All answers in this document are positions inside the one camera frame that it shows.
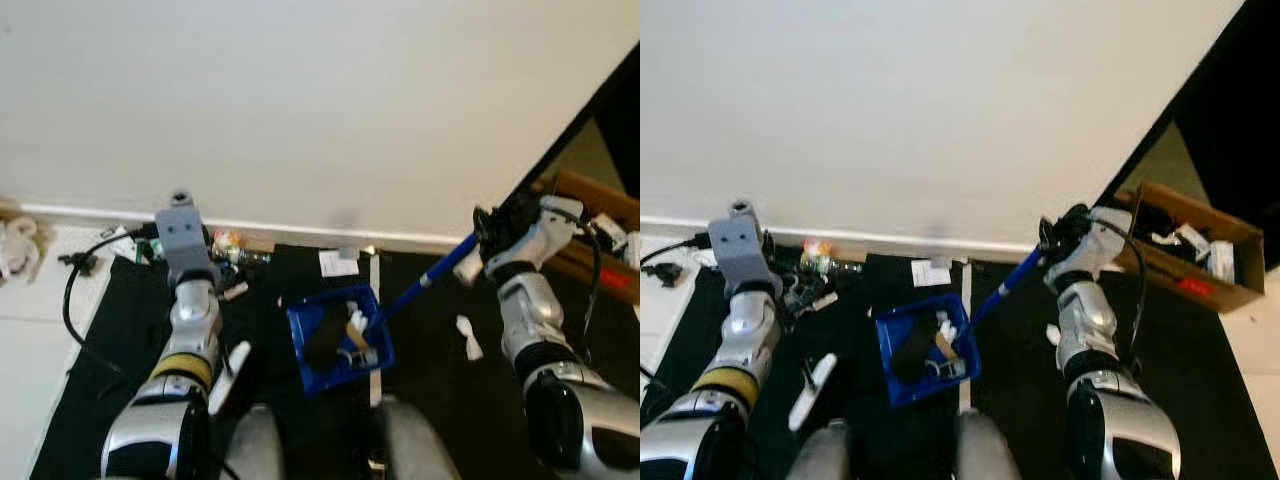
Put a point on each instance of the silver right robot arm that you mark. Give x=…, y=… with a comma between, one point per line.
x=530, y=320
x=1090, y=330

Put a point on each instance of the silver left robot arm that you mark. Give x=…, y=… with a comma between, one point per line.
x=195, y=330
x=750, y=340

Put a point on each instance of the white floor tape strip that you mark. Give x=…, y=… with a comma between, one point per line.
x=375, y=268
x=966, y=280

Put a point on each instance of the black floor mat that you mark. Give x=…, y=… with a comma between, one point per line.
x=430, y=350
x=1010, y=370

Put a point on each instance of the crumpled clear plastic cup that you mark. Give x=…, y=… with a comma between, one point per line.
x=468, y=268

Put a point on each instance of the folded white paper piece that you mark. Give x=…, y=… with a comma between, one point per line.
x=468, y=338
x=1053, y=335

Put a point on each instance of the brown cardboard box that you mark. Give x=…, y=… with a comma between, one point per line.
x=1190, y=285
x=610, y=270

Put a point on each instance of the white paper slip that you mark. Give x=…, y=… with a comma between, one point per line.
x=932, y=273
x=338, y=263

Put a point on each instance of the crumpled white tissue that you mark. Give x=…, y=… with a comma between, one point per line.
x=355, y=310
x=945, y=322

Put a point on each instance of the brown cardboard strip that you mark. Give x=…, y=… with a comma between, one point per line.
x=945, y=347
x=355, y=335

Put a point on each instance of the small black plastic part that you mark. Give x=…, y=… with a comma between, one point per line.
x=670, y=274
x=78, y=264

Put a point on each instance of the grey right robot leg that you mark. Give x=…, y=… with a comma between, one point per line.
x=415, y=445
x=990, y=450

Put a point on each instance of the grey robot leg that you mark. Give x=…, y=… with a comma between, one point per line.
x=415, y=445
x=990, y=450
x=825, y=455
x=255, y=450

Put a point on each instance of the clear bottle with colourful candy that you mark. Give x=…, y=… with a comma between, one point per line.
x=825, y=252
x=235, y=243

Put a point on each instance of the grey left robot leg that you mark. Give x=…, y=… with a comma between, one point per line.
x=255, y=450
x=825, y=455

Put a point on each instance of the white bottle with green band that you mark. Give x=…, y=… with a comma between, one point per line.
x=147, y=250

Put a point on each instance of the white plastic bag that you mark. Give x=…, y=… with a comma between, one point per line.
x=20, y=250

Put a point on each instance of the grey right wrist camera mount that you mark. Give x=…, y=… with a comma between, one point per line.
x=1105, y=240
x=550, y=230

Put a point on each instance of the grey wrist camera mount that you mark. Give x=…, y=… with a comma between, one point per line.
x=550, y=230
x=738, y=255
x=1105, y=240
x=185, y=245

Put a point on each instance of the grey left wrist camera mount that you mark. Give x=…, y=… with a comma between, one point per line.
x=738, y=255
x=185, y=245

